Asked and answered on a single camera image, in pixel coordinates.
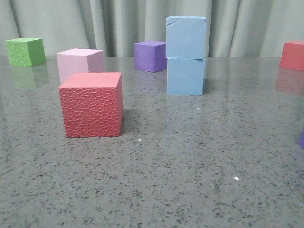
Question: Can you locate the light blue foam cube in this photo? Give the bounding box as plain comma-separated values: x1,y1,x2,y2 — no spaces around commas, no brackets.
167,58,205,95

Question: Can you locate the red textured foam cube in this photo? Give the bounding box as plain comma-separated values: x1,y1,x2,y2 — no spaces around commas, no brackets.
59,72,124,138

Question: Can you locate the pink foam cube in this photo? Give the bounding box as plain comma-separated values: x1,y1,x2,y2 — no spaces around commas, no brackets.
57,48,104,84

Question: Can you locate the grey-green curtain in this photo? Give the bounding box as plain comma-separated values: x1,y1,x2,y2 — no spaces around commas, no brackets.
0,0,304,57

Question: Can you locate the green foam cube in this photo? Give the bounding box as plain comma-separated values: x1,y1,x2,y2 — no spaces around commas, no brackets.
5,38,46,67

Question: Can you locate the red foam cube far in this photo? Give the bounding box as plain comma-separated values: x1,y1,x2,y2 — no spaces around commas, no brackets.
279,41,304,71

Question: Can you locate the purple foam cube near edge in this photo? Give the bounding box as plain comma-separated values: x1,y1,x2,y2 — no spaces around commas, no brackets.
299,131,304,148

